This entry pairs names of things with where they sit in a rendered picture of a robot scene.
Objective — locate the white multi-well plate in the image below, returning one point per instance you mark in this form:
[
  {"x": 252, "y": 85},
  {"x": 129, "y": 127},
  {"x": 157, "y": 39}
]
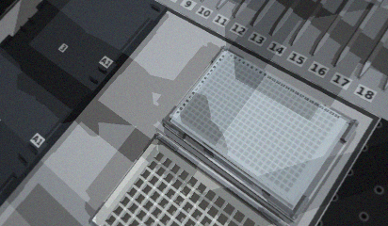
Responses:
[{"x": 273, "y": 134}]

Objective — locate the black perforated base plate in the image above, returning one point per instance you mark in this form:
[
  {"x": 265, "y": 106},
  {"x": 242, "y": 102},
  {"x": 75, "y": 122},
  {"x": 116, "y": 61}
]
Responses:
[{"x": 362, "y": 198}]

